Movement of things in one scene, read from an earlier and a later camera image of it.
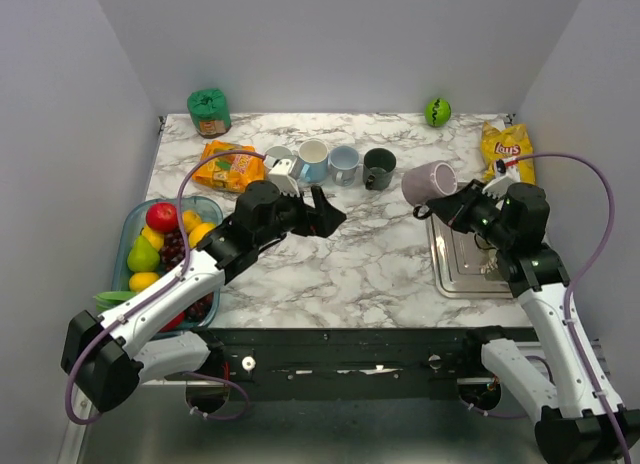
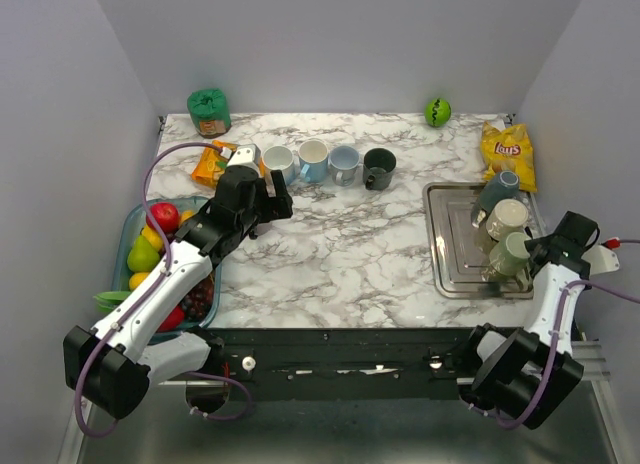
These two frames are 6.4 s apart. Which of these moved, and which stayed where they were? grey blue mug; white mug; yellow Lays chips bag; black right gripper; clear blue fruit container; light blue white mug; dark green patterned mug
Moved: black right gripper
Stayed: dark green patterned mug; light blue white mug; white mug; grey blue mug; clear blue fruit container; yellow Lays chips bag
